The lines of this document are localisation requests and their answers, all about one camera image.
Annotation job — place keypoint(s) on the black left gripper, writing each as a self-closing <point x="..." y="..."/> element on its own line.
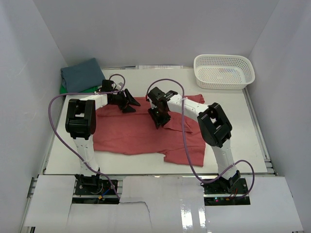
<point x="128" y="99"/>

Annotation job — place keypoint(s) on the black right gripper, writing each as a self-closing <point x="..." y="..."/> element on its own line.
<point x="158" y="120"/>

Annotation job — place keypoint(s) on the red t shirt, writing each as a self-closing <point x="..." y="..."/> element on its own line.
<point x="135" y="133"/>

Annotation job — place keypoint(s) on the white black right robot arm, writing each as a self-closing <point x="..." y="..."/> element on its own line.
<point x="213" y="123"/>

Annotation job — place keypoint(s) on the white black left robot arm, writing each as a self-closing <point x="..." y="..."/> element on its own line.
<point x="81" y="118"/>

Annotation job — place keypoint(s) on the folded blue t shirt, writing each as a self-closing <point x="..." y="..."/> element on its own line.
<point x="82" y="76"/>

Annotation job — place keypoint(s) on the folded green t shirt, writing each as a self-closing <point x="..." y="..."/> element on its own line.
<point x="64" y="90"/>

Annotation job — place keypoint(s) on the white perforated plastic basket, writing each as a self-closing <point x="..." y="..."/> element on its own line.
<point x="223" y="72"/>

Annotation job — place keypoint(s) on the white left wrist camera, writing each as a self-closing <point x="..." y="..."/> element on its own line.
<point x="119" y="86"/>

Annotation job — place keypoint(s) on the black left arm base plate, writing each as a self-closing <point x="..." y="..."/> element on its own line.
<point x="100" y="193"/>

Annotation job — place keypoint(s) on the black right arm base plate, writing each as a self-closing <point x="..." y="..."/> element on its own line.
<point x="216" y="195"/>

